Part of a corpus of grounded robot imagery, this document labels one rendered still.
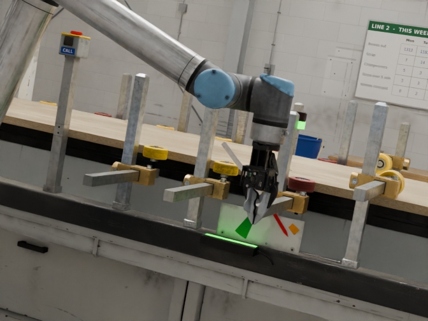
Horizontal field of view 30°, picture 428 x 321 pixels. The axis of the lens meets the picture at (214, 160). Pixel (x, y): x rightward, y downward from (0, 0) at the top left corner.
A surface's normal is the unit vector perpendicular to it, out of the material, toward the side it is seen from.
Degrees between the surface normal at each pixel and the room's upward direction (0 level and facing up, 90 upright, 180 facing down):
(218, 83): 92
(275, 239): 90
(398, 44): 90
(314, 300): 90
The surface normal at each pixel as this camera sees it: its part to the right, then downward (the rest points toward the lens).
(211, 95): -0.13, 0.11
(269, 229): -0.37, 0.04
